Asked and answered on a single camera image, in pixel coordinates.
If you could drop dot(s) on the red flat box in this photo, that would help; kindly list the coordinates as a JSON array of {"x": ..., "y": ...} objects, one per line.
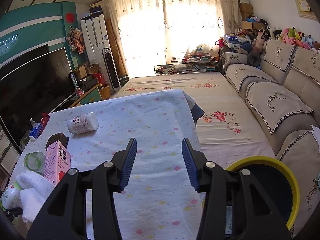
[{"x": 44, "y": 121}]

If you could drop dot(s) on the white pill bottle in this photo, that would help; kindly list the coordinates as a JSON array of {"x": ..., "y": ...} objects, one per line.
[{"x": 83, "y": 123}]

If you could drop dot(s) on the clear jar green label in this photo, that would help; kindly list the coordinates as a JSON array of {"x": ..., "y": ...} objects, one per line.
[{"x": 35, "y": 162}]

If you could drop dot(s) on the white paper roll cup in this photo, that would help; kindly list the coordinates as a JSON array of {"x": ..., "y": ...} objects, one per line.
[{"x": 10, "y": 197}]

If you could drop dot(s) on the blue tissue pack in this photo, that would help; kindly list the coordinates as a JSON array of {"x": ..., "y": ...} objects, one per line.
[{"x": 35, "y": 132}]

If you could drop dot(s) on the beige sectional sofa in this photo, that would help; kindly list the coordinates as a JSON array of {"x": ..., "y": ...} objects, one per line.
[{"x": 283, "y": 94}]

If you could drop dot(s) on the yellow green tv cabinet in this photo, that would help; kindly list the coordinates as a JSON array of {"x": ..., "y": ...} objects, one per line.
[{"x": 92, "y": 95}]

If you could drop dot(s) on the pink strawberry milk carton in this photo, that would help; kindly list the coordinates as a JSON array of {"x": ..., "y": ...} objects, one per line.
[{"x": 58, "y": 162}]

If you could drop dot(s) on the white standing air conditioner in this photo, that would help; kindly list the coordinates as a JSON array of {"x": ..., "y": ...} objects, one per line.
[{"x": 95, "y": 37}]

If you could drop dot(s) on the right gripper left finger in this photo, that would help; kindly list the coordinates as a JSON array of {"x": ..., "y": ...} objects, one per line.
[{"x": 63, "y": 215}]

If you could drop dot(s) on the black tower fan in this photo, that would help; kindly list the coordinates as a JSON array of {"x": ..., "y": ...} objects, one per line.
[{"x": 111, "y": 69}]

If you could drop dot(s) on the pile of plush toys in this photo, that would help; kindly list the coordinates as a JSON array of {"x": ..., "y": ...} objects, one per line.
[{"x": 288, "y": 36}]

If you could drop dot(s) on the clear water bottle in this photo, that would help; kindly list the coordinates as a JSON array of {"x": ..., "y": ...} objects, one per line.
[{"x": 33, "y": 123}]

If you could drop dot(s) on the pile of books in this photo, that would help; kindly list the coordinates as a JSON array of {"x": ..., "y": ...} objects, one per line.
[{"x": 201, "y": 64}]

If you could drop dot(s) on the flat screen television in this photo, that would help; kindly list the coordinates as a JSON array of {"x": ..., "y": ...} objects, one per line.
[{"x": 30, "y": 89}]

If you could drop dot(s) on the yellow rimmed trash bin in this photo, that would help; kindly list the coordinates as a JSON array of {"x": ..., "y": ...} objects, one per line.
[{"x": 277, "y": 180}]

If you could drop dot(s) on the floral floor mat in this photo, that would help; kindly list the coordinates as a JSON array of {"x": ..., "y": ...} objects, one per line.
[{"x": 228, "y": 131}]

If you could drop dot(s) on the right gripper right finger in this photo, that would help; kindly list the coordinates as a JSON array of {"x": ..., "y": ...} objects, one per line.
[{"x": 239, "y": 204}]

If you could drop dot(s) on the cream floral curtains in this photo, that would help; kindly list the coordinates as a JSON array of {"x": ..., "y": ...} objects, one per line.
[{"x": 152, "y": 32}]

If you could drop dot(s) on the white paper towel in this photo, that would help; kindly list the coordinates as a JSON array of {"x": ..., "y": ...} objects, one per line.
[{"x": 35, "y": 189}]

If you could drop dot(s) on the dark brown small box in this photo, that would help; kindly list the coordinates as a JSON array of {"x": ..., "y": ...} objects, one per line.
[{"x": 57, "y": 137}]

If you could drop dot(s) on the floral white table cloth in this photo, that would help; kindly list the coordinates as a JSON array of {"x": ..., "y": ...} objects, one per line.
[{"x": 159, "y": 201}]

